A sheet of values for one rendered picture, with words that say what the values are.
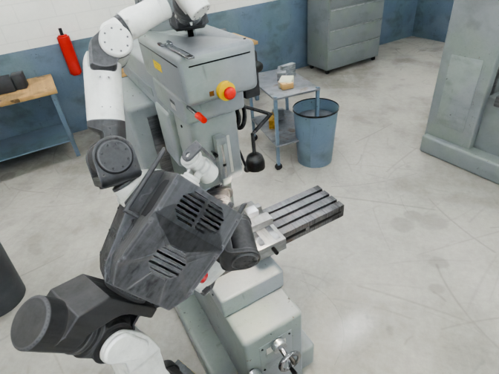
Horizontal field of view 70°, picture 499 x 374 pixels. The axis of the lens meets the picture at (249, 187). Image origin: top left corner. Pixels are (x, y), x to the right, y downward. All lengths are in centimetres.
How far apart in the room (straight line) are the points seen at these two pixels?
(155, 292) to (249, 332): 89
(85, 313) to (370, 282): 225
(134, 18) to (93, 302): 69
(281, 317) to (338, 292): 105
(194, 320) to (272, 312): 78
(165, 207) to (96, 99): 32
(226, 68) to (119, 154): 46
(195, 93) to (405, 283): 220
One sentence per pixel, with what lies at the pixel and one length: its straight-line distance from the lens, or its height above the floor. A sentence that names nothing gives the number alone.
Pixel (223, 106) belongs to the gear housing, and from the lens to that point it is 131.
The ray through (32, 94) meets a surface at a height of 88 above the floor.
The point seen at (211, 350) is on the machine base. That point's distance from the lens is 230.
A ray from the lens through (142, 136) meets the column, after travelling 179.
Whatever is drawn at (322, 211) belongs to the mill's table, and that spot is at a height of 90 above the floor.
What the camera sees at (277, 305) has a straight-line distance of 180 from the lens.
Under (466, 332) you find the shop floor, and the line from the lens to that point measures 278.
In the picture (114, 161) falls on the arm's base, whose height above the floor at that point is 176.
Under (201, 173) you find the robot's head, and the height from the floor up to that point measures 161.
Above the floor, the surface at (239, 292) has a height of 82.
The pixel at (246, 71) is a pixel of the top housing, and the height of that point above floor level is 180.
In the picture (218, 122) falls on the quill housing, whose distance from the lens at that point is 136.
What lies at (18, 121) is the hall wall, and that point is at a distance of 575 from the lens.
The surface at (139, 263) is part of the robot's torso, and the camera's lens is 86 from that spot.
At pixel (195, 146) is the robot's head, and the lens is 101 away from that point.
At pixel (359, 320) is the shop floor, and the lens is 264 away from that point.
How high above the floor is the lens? 217
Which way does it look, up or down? 36 degrees down
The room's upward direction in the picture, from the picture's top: 6 degrees counter-clockwise
